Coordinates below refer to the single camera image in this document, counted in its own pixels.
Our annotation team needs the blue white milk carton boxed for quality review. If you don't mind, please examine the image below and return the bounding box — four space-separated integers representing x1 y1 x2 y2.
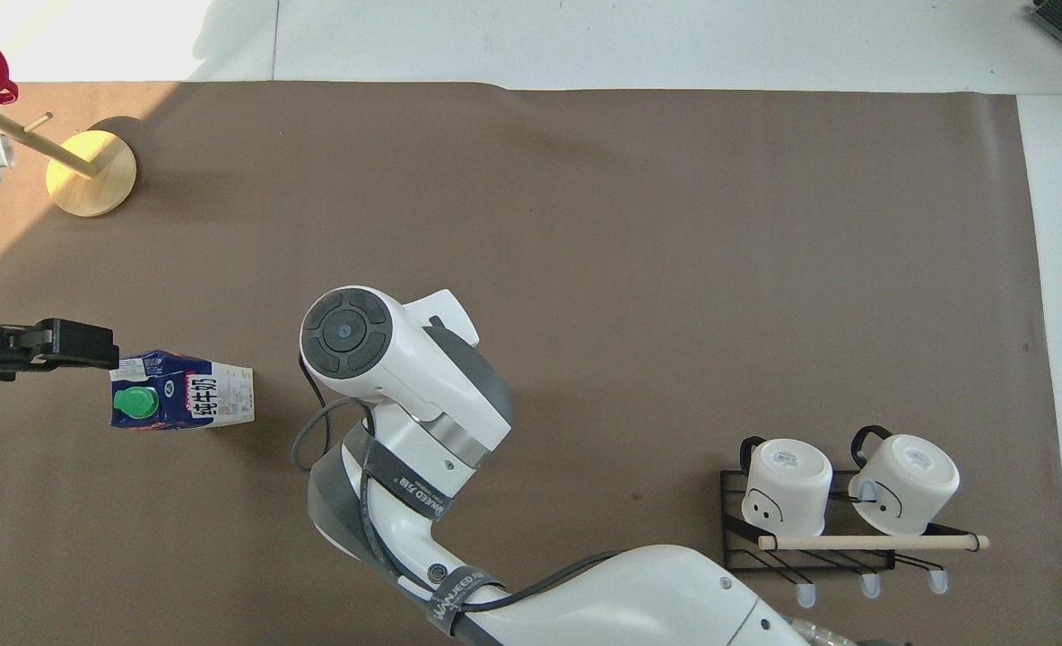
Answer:
109 349 256 432

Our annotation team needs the wooden mug tree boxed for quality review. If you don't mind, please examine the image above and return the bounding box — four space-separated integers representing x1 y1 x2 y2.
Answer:
0 100 138 219

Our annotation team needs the black cable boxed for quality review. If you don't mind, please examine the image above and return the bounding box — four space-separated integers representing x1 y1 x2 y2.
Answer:
292 354 627 616

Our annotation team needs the white mug with black handle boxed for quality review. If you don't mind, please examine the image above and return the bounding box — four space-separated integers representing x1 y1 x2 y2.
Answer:
847 424 962 537
739 435 834 538

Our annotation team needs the black wire mug rack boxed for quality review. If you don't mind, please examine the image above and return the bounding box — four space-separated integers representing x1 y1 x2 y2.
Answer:
719 466 991 610

